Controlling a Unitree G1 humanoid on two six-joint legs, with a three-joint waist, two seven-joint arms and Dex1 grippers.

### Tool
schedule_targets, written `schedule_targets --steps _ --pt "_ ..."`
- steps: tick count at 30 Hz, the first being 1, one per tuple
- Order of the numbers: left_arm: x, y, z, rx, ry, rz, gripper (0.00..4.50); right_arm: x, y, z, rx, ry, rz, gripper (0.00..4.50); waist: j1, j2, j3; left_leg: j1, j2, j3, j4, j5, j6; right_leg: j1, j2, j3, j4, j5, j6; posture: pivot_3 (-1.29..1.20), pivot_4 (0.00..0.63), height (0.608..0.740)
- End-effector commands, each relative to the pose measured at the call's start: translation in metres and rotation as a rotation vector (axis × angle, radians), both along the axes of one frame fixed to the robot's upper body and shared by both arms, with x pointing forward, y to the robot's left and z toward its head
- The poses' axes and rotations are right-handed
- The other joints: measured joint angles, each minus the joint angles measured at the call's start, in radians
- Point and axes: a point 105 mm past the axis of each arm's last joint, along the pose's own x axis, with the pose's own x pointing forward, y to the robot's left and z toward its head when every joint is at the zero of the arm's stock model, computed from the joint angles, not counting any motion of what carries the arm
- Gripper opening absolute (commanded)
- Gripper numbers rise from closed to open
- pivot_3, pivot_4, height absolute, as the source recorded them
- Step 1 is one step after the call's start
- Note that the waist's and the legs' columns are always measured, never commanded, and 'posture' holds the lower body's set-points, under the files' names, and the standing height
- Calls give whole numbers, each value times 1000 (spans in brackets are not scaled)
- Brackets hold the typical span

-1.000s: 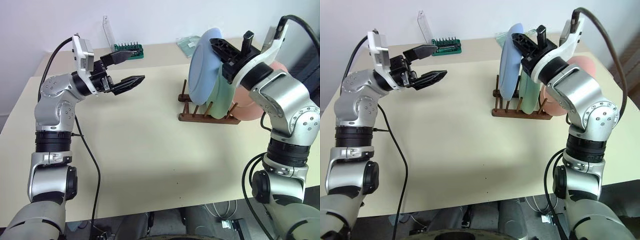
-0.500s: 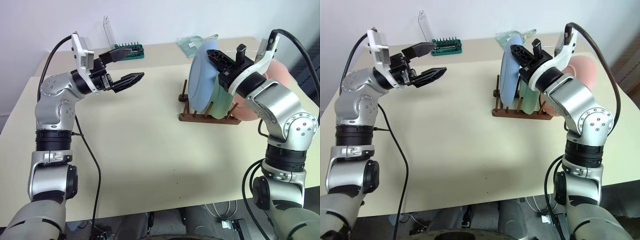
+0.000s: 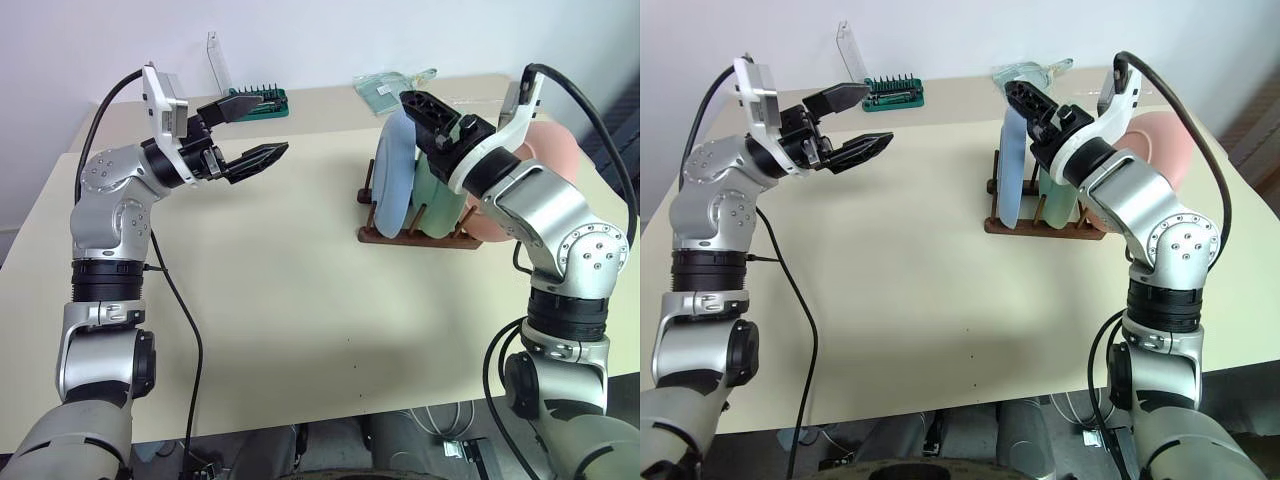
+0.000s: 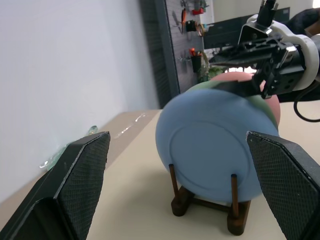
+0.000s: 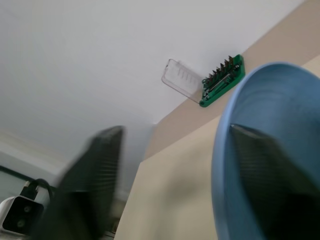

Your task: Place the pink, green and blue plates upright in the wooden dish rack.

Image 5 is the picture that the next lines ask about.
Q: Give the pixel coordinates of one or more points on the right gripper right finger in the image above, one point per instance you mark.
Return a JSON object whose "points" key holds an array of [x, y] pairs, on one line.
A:
{"points": [[280, 190]]}

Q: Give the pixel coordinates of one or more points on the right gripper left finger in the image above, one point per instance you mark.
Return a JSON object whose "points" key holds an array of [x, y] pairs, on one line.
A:
{"points": [[87, 180]]}

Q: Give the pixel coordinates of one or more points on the blue plate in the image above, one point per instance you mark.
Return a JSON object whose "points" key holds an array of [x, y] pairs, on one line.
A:
{"points": [[265, 100]]}

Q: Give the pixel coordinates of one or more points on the green screwdriver bit set case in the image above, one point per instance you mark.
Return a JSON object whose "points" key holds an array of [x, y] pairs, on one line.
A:
{"points": [[222, 80]]}

